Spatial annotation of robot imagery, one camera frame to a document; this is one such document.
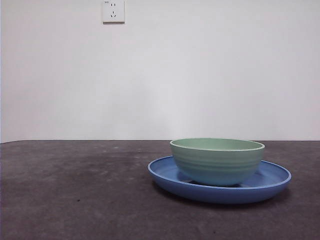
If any green ribbed bowl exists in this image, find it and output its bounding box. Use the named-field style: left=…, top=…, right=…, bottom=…
left=169, top=137, right=266, bottom=187

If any blue round plate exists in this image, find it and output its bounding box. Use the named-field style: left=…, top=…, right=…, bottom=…
left=146, top=155, right=293, bottom=205

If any white wall socket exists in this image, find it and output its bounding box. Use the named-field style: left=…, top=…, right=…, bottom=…
left=102, top=0, right=126, bottom=25

